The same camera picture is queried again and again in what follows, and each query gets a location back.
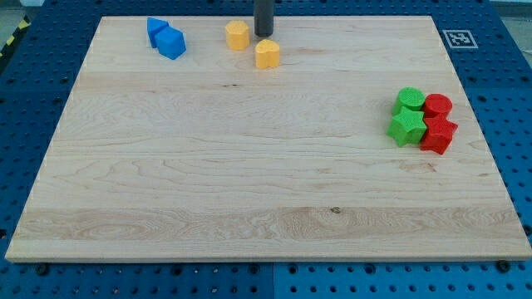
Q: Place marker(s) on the blue triangle block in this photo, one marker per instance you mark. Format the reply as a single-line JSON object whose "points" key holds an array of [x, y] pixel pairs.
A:
{"points": [[153, 27]]}

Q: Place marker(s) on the yellow hexagon block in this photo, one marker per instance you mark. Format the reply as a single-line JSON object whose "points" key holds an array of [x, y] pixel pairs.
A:
{"points": [[237, 35]]}

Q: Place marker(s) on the blue cube block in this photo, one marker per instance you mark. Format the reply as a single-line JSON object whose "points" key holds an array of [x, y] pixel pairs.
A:
{"points": [[170, 43]]}

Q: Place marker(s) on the red cylinder block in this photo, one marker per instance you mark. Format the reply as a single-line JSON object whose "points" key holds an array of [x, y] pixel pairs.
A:
{"points": [[437, 104]]}

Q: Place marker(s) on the green cylinder block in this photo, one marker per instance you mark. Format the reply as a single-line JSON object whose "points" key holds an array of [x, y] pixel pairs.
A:
{"points": [[410, 98]]}

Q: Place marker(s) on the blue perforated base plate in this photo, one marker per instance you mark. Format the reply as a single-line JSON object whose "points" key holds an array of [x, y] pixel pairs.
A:
{"points": [[44, 63]]}

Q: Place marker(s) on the wooden board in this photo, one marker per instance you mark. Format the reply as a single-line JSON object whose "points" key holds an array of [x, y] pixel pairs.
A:
{"points": [[207, 158]]}

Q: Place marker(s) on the white fiducial marker tag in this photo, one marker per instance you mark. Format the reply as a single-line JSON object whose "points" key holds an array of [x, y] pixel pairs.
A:
{"points": [[459, 39]]}

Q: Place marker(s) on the green star block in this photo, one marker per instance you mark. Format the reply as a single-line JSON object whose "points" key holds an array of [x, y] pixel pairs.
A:
{"points": [[407, 127]]}

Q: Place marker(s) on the red star block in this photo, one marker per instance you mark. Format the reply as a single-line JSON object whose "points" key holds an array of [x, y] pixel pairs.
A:
{"points": [[439, 134]]}

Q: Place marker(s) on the yellow heart block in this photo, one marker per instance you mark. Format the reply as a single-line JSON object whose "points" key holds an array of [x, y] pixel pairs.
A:
{"points": [[267, 54]]}

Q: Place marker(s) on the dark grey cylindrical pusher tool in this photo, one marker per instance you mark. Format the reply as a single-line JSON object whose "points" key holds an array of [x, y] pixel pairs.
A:
{"points": [[263, 18]]}

